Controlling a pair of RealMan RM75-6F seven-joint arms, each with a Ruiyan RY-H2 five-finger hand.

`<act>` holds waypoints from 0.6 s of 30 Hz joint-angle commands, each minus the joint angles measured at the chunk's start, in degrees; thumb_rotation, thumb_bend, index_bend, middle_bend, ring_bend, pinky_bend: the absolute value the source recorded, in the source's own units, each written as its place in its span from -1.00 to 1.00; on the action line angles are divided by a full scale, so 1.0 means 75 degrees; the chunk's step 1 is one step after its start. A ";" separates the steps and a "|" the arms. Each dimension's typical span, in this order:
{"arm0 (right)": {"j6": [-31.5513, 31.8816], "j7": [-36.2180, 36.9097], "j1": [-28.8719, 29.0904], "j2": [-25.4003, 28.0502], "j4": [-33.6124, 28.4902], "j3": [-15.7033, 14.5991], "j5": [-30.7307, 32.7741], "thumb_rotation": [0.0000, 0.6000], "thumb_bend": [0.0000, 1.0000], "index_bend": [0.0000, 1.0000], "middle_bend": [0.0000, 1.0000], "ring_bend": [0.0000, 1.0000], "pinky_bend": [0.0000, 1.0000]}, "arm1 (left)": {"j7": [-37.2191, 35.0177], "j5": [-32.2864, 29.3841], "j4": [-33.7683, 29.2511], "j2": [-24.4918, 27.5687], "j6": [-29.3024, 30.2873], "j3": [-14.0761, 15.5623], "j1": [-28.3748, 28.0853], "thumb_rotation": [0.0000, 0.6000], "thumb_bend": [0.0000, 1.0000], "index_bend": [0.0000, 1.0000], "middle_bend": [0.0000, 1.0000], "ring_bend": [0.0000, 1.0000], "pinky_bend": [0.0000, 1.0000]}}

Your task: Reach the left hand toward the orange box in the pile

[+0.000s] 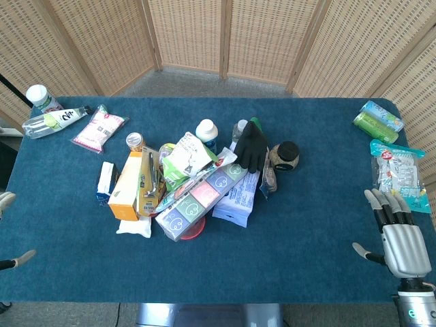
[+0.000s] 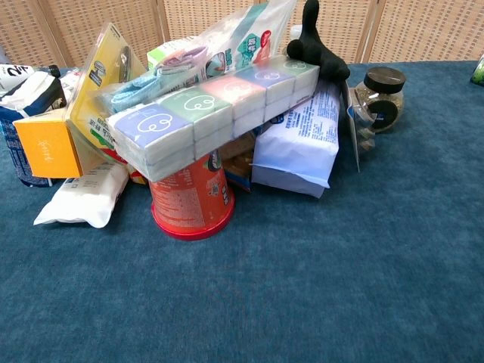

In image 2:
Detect black and white bag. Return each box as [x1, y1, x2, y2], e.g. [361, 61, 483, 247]
[0, 63, 68, 121]

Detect brown snack packet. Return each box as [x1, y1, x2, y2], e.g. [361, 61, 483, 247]
[219, 130, 256, 193]

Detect red instant noodle cup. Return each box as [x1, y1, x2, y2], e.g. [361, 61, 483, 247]
[148, 149, 236, 242]

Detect light blue white bag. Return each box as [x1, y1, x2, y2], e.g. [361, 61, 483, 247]
[250, 78, 342, 199]

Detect pastel tissue multipack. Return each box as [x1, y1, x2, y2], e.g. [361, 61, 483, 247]
[106, 54, 322, 183]

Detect blue cloth table cover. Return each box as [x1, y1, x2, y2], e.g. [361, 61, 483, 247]
[0, 59, 484, 363]

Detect blue microfiber cloth pack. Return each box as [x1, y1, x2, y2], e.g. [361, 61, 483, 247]
[97, 45, 208, 115]

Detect clear bag with teal print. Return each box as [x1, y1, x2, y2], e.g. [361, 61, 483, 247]
[166, 0, 299, 80]

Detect green and white carton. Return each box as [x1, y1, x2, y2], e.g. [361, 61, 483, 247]
[146, 36, 197, 71]

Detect white plastic wipes pack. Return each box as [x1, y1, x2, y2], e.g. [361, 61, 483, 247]
[33, 161, 130, 229]

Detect glass jar with black lid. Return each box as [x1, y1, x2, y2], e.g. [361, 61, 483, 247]
[349, 66, 407, 134]

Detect yellow blister card tool pack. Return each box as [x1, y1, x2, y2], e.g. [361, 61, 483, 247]
[65, 22, 147, 167]

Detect orange cardboard box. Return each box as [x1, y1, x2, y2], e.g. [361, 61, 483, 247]
[12, 109, 84, 179]

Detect wicker folding screen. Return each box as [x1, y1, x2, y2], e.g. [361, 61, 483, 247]
[0, 0, 484, 68]

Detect green object at edge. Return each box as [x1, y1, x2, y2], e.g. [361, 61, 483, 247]
[470, 53, 484, 85]

